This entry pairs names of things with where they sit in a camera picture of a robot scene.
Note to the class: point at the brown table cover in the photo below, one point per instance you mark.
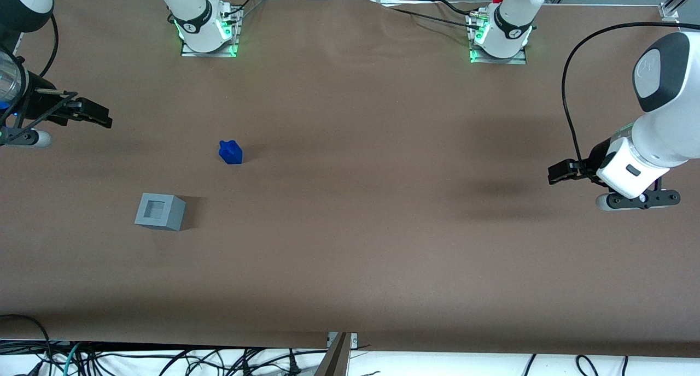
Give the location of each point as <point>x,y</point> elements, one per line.
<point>350,228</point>

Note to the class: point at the aluminium corner profile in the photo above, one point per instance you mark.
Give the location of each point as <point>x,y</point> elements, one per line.
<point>678,1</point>

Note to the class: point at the gray cube base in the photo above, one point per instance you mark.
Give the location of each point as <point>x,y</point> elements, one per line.
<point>158,212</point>

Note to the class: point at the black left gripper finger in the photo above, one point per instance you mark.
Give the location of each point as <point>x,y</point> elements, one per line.
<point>559,175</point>
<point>578,165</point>

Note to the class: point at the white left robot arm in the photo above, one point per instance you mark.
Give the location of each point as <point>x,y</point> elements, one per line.
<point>667,130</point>

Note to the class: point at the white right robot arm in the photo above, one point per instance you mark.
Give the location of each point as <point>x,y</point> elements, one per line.
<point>191,10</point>

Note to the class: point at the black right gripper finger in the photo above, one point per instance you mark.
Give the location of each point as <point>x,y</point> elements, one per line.
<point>98,122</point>
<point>93,109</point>

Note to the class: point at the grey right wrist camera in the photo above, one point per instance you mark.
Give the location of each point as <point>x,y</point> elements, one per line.
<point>30,138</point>

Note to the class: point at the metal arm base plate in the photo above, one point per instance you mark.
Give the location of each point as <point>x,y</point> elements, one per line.
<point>210,54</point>
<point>497,60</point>

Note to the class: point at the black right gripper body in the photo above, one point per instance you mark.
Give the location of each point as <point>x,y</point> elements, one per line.
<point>39,104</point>

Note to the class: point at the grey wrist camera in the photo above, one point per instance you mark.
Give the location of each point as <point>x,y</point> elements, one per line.
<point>634,200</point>
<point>30,138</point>

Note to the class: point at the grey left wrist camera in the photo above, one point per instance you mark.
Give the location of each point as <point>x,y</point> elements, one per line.
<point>634,200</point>

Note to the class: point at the blue plastic part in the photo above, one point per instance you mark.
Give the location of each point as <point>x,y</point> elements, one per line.
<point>231,153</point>

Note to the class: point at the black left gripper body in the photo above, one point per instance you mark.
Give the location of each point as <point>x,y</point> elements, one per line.
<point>595,159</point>

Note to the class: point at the aluminium profile beam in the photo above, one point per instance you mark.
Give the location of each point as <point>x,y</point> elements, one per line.
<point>333,362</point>

